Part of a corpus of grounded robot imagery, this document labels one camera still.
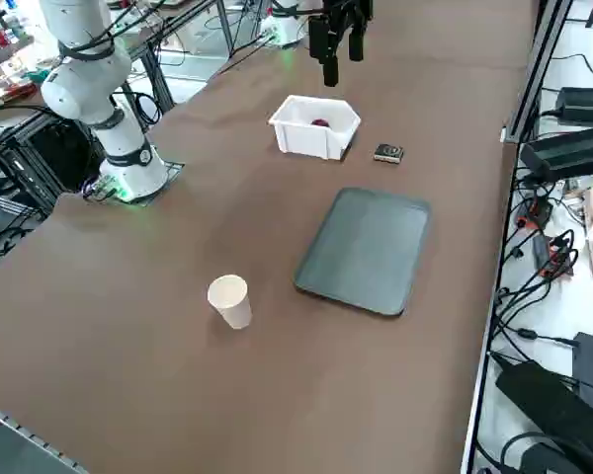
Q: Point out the orange black connector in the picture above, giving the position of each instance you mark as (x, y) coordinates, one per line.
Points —
(556, 257)
(533, 212)

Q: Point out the small black power adapter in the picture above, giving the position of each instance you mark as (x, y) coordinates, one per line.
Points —
(585, 104)

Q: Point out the long black power adapter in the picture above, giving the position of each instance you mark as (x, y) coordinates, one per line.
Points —
(568, 150)

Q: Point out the gray rectangular tray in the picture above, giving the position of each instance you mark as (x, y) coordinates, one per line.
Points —
(365, 252)

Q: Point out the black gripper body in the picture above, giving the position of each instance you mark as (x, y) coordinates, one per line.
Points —
(348, 7)

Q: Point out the small black square box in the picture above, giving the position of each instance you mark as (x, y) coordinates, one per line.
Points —
(388, 153)

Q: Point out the black cabinet under table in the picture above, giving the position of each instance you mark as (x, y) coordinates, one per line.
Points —
(54, 148)

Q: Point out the white plastic bin box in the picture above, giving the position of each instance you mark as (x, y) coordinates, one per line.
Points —
(306, 138)

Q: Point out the aluminium frame post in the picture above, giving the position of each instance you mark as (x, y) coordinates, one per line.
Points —
(533, 74)

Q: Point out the grey slotted rail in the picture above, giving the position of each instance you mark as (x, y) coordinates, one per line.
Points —
(10, 444)

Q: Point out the red apple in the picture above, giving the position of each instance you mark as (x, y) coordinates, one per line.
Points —
(320, 122)

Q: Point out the beige paper cup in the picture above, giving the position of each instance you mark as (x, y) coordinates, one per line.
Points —
(232, 306)

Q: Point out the large black power brick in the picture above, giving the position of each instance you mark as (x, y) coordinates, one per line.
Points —
(548, 405)

